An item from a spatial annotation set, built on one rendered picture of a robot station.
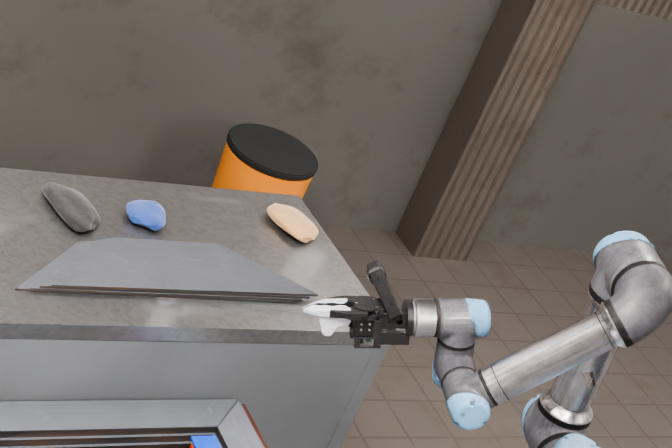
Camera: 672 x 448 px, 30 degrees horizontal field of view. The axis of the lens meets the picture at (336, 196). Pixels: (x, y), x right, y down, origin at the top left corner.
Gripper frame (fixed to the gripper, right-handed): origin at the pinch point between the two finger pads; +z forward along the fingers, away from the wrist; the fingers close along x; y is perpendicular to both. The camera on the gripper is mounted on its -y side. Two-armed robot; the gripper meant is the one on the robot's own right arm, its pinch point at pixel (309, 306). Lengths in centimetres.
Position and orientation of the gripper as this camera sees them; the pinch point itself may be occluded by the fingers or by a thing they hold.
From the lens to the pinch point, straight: 242.2
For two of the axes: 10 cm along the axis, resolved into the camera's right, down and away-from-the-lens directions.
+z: -9.9, -0.2, -1.3
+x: -1.2, -3.1, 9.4
